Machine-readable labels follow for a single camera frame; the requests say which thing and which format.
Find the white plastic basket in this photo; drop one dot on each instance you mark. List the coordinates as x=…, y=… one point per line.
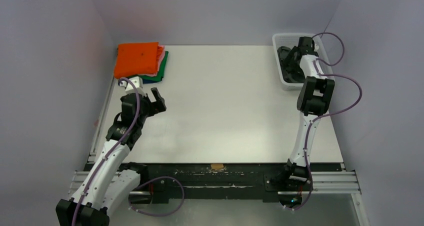
x=290, y=40

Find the pink folded t-shirt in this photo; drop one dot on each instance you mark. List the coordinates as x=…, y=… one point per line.
x=159, y=58

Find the aluminium frame rail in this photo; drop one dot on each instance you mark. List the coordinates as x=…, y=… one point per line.
x=334, y=182

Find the dark grey t-shirt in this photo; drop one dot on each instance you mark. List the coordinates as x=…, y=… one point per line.
x=290, y=66

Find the brown tape piece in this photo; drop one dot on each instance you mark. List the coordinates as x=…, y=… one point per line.
x=217, y=166

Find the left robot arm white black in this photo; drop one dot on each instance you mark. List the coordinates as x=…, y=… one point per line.
x=104, y=189

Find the green folded t-shirt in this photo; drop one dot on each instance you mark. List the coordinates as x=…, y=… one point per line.
x=161, y=72

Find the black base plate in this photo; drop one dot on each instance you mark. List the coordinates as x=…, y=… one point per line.
x=167, y=188

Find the orange folded t-shirt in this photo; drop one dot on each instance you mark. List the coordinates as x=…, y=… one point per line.
x=137, y=58

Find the blue folded t-shirt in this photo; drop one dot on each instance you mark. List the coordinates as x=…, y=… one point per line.
x=148, y=81

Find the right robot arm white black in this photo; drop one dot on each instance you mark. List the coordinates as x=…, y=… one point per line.
x=300, y=66

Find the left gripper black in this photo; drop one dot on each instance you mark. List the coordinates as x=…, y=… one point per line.
x=155, y=107

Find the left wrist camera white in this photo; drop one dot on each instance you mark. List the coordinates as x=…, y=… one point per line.
x=131, y=85

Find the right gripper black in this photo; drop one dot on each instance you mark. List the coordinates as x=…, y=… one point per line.
x=291, y=59

